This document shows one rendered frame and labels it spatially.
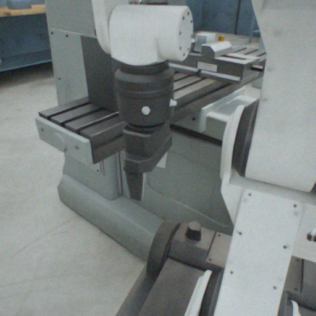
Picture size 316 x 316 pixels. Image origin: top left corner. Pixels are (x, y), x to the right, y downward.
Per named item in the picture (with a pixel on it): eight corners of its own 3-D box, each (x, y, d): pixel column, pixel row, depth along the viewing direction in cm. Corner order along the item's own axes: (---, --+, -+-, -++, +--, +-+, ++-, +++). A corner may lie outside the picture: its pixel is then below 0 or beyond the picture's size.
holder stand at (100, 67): (166, 92, 95) (167, 24, 85) (116, 112, 81) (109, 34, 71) (139, 85, 102) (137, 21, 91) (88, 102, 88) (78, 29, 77)
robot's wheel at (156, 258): (160, 298, 93) (160, 254, 82) (145, 292, 95) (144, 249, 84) (182, 252, 108) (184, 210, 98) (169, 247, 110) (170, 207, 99)
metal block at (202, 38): (213, 50, 114) (215, 33, 111) (205, 52, 110) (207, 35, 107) (202, 48, 117) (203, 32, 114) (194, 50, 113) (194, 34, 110)
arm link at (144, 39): (173, 105, 40) (174, 11, 33) (105, 95, 43) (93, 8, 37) (197, 79, 48) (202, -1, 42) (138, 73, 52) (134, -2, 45)
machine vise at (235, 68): (258, 75, 111) (265, 44, 105) (239, 85, 102) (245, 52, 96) (184, 61, 131) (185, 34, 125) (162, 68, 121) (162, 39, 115)
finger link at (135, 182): (129, 195, 52) (126, 166, 48) (145, 200, 51) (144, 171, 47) (124, 200, 51) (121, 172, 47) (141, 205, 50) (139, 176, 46)
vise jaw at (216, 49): (231, 52, 113) (232, 41, 111) (214, 58, 105) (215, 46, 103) (218, 50, 117) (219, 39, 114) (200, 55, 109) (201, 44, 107)
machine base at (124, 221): (270, 236, 168) (277, 210, 158) (215, 315, 130) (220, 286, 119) (123, 163, 234) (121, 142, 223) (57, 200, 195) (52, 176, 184)
